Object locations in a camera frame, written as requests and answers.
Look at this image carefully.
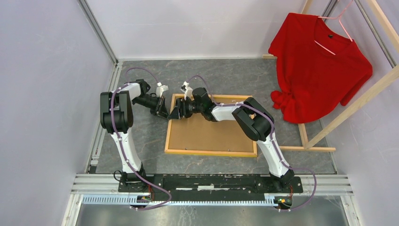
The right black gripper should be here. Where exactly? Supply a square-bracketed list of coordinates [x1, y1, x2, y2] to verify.
[168, 97, 203, 121]

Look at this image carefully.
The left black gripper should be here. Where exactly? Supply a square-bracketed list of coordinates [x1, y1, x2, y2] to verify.
[133, 95, 169, 120]

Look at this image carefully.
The yellow wooden picture frame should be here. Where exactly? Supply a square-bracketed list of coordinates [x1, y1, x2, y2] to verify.
[164, 94, 259, 158]

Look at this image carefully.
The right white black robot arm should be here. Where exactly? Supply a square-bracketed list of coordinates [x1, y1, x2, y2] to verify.
[168, 83, 295, 192]

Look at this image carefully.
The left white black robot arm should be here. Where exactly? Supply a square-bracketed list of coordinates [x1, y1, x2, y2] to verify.
[100, 79, 169, 192]

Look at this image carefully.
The wooden clothes rack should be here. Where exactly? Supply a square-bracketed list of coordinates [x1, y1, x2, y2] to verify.
[262, 0, 399, 153]

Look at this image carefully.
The red t-shirt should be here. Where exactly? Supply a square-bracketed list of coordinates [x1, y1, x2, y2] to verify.
[269, 13, 373, 124]

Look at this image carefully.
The pink clothes hanger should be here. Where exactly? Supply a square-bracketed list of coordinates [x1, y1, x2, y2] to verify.
[314, 0, 355, 56]

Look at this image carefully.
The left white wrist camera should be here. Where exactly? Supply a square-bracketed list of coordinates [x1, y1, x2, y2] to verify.
[156, 82, 168, 97]

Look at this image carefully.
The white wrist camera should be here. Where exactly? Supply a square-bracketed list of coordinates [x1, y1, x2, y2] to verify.
[180, 81, 193, 99]
[156, 82, 168, 97]

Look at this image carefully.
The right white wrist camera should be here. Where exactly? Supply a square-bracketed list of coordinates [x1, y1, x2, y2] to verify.
[180, 81, 193, 99]

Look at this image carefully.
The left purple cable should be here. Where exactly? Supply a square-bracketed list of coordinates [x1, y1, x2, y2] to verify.
[111, 67, 173, 211]

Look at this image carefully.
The purple cable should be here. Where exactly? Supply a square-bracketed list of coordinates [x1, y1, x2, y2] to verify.
[185, 74, 318, 213]
[111, 67, 173, 211]

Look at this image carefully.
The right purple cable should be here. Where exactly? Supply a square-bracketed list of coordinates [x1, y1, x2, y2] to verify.
[185, 74, 318, 213]

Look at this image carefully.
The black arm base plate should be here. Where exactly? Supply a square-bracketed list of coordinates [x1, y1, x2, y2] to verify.
[118, 173, 303, 202]

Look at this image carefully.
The aluminium rail frame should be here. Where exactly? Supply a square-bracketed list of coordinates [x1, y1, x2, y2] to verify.
[61, 0, 362, 226]

